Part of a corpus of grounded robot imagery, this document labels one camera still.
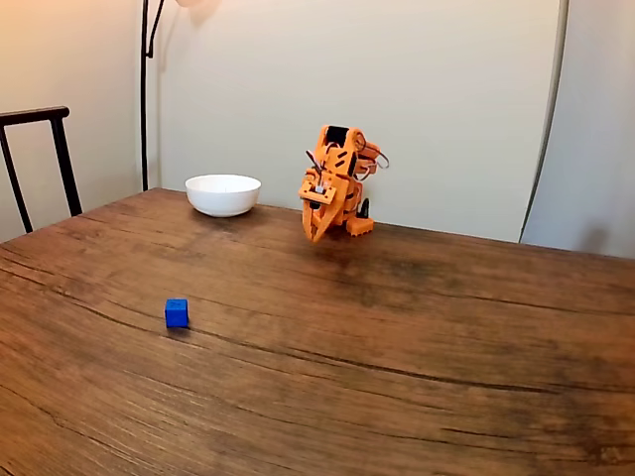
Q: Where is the black chair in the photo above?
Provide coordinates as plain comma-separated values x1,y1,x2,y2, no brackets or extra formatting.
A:
0,105,83,234

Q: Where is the white bowl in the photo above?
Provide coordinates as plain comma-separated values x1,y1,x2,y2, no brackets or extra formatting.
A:
185,173,262,218

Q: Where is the orange gripper camera mount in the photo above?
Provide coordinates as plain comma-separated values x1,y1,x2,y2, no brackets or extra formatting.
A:
297,177,344,204

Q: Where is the blue cube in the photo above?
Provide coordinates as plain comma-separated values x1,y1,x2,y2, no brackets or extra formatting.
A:
164,297,191,329

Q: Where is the black floor lamp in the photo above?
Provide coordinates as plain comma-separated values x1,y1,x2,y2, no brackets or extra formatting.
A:
140,0,222,192

